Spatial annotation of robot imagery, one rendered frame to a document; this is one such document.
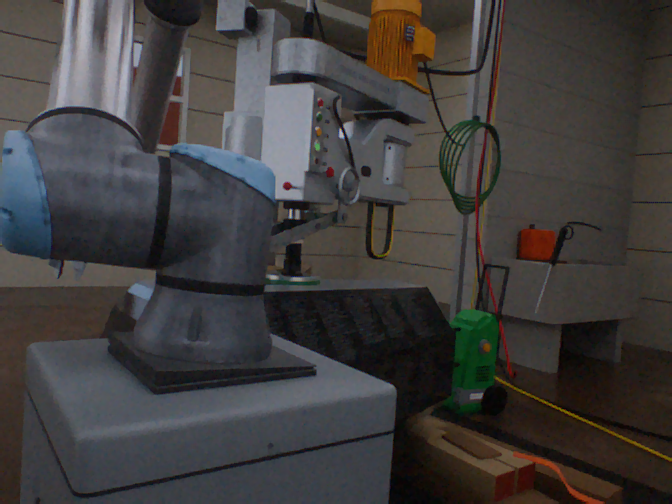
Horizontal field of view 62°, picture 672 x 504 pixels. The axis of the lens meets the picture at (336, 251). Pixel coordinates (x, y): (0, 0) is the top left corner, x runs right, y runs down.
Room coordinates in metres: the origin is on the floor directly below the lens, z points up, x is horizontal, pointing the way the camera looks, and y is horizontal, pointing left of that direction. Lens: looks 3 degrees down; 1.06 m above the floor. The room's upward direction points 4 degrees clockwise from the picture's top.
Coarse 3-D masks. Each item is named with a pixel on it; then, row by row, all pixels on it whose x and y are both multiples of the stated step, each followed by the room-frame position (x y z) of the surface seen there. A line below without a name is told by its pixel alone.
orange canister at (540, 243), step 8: (528, 232) 4.79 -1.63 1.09; (536, 232) 4.75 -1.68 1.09; (544, 232) 4.81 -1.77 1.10; (552, 232) 4.88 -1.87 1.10; (520, 240) 4.86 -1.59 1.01; (528, 240) 4.79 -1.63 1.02; (536, 240) 4.75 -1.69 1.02; (544, 240) 4.81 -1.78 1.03; (552, 240) 4.88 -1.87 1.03; (520, 248) 4.85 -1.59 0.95; (528, 248) 4.78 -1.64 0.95; (536, 248) 4.75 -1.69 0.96; (544, 248) 4.82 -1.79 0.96; (552, 248) 4.88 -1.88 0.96; (520, 256) 4.85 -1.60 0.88; (528, 256) 4.78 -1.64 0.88; (536, 256) 4.76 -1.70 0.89; (544, 256) 4.82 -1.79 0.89
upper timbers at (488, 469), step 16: (464, 432) 2.32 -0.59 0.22; (400, 448) 2.29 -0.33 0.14; (416, 448) 2.22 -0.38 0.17; (432, 448) 2.15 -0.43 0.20; (448, 448) 2.13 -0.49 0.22; (496, 448) 2.16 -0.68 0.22; (432, 464) 2.15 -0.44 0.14; (448, 464) 2.08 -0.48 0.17; (464, 464) 2.02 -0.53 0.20; (480, 464) 2.00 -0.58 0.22; (496, 464) 2.01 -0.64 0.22; (512, 464) 2.02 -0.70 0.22; (528, 464) 2.03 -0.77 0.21; (464, 480) 2.02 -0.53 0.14; (480, 480) 1.96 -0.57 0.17; (496, 480) 1.92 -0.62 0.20; (512, 480) 1.97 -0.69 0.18; (528, 480) 2.04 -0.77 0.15; (496, 496) 1.92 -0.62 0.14
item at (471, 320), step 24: (480, 288) 3.48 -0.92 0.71; (504, 288) 3.30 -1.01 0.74; (480, 312) 3.35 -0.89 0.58; (480, 336) 3.21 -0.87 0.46; (456, 360) 3.23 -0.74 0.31; (480, 360) 3.22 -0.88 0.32; (456, 384) 3.19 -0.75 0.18; (480, 384) 3.22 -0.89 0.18; (456, 408) 3.19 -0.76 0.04; (480, 408) 3.23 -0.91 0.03
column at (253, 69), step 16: (272, 16) 2.71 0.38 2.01; (256, 32) 2.74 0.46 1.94; (272, 32) 2.71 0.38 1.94; (288, 32) 2.87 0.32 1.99; (240, 48) 2.77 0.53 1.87; (256, 48) 2.74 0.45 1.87; (272, 48) 2.71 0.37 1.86; (240, 64) 2.76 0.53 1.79; (256, 64) 2.73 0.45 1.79; (240, 80) 2.76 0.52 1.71; (256, 80) 2.73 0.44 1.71; (272, 80) 2.73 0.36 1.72; (240, 96) 2.76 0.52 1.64; (256, 96) 2.73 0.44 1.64; (272, 224) 2.83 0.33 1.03; (272, 256) 2.85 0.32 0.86
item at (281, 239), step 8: (320, 208) 2.33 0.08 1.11; (304, 216) 2.24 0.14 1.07; (312, 216) 2.29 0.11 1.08; (320, 216) 2.16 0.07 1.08; (328, 216) 2.19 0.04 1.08; (336, 216) 2.24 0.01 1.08; (344, 216) 2.22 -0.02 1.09; (280, 224) 2.12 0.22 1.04; (304, 224) 2.06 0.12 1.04; (312, 224) 2.10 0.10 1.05; (320, 224) 2.14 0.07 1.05; (328, 224) 2.19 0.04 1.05; (272, 232) 2.08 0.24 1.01; (280, 232) 2.12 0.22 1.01; (288, 232) 1.99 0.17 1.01; (296, 232) 2.02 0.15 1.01; (304, 232) 2.06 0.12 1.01; (312, 232) 2.11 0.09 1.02; (272, 240) 1.91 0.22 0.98; (280, 240) 1.95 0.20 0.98; (288, 240) 1.99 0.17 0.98; (296, 240) 2.03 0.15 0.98; (272, 248) 1.92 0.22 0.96
